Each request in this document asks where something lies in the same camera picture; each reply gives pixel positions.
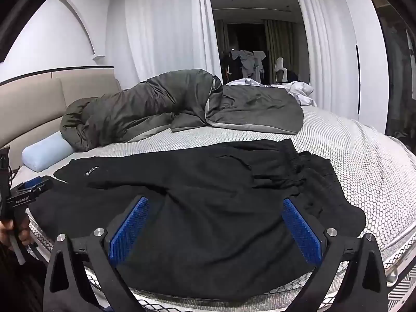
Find black pants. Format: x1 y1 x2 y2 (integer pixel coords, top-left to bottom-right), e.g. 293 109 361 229
28 139 366 301

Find white sheer curtain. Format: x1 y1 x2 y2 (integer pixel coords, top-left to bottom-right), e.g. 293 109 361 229
291 0 360 114
107 0 223 92

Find person's left hand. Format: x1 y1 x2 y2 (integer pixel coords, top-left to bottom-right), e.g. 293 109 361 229
0 219 33 251

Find grey wrist strap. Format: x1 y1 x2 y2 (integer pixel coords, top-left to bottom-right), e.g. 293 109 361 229
9 234 26 265

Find beige padded headboard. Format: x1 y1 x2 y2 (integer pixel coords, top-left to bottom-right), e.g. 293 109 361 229
0 67 122 170

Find white crumpled sheet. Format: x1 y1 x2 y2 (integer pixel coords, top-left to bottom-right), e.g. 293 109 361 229
226 79 317 107

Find person's left forearm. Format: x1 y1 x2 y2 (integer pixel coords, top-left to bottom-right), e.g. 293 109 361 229
0 244 49 312

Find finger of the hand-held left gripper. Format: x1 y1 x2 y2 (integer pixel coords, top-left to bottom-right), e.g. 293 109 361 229
15 175 54 199

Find light blue pillow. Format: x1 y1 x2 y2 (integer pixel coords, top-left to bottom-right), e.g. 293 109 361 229
22 132 77 172

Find dark glass wardrobe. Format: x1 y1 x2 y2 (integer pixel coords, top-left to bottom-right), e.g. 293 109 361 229
361 0 416 150

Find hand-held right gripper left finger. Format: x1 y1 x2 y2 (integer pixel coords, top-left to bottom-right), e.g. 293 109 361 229
44 197 152 312

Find white chair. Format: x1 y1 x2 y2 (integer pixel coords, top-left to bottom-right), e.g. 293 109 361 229
274 57 288 83

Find dark grey duvet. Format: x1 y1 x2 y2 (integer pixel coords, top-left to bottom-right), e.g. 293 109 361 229
60 69 304 153

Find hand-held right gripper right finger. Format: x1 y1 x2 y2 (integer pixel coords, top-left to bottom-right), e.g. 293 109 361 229
281 198 389 312

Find grey clothes pile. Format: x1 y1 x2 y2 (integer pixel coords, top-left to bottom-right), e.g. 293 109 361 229
231 49 267 83

